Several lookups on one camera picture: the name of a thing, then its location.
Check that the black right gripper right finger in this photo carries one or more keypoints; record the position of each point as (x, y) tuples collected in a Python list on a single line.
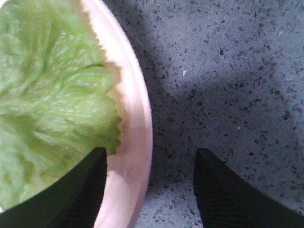
[(227, 201)]

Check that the green lettuce leaf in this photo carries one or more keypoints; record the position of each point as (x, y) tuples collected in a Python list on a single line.
[(54, 103)]

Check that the pink round plate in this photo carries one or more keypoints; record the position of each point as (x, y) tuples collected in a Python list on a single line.
[(129, 168)]

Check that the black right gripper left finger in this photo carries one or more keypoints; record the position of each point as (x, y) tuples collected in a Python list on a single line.
[(72, 202)]

